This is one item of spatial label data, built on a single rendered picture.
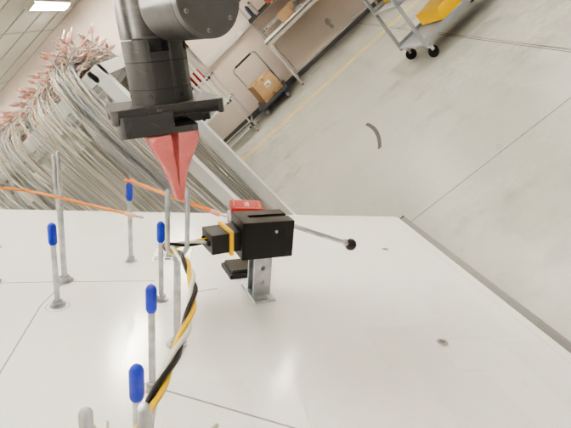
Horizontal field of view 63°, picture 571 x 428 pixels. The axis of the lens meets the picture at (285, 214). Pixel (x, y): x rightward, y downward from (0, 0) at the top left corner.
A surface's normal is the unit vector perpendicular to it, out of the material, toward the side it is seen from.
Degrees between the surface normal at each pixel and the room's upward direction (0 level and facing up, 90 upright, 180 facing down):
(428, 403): 47
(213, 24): 111
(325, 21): 90
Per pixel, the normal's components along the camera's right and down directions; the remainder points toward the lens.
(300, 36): 0.05, 0.40
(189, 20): 0.67, 0.22
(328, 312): 0.07, -0.95
